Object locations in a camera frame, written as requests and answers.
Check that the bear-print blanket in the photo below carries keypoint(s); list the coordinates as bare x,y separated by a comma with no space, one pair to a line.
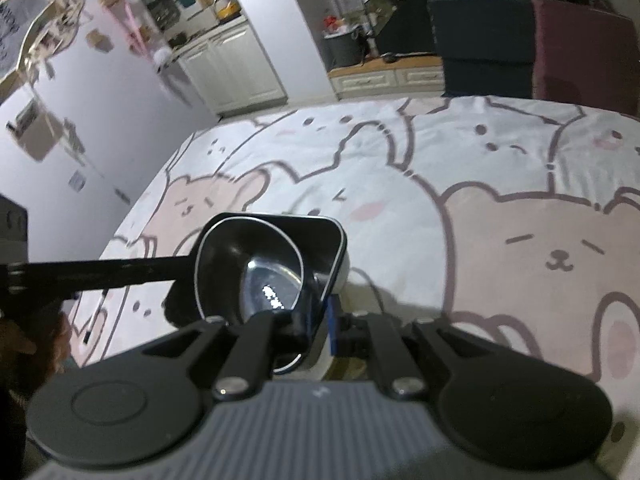
450,160

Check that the dark blue chair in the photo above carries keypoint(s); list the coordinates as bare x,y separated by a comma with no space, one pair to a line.
480,40

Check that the maroon chair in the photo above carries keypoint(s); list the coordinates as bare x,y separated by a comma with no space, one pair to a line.
585,45

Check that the white kitchen cabinet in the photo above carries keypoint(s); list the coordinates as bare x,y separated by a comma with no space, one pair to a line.
235,70

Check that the rectangular steel tray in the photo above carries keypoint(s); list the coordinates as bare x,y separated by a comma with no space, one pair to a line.
322,250

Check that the white wall shelf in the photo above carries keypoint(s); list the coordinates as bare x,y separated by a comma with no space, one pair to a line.
40,25

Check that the person's left hand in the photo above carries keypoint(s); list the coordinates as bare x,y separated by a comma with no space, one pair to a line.
17,339

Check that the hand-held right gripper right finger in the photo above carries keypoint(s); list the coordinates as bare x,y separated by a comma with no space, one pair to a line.
335,327

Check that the pink wall rack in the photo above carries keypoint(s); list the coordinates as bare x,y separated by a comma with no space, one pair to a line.
127,20

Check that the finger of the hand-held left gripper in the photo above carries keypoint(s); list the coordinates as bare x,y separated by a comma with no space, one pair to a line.
100,274

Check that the round steel bowl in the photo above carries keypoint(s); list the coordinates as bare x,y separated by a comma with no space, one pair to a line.
225,260

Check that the grey bucket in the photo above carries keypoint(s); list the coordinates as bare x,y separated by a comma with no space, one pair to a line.
342,47

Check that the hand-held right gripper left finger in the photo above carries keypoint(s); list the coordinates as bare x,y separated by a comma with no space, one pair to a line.
300,330

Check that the grey wall box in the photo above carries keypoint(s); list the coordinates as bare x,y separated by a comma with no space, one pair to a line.
32,130

